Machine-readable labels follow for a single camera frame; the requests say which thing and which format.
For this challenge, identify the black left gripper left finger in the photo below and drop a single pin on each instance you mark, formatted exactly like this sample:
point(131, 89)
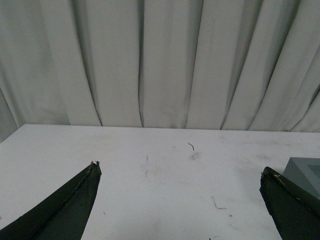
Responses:
point(61, 216)

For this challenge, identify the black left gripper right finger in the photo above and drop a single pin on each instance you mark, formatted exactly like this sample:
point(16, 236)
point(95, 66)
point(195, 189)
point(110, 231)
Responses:
point(295, 212)

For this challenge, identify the gray cube base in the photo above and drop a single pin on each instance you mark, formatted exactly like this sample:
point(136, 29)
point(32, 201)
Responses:
point(305, 173)

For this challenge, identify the white pleated curtain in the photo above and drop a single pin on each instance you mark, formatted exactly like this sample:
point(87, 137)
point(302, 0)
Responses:
point(249, 65)

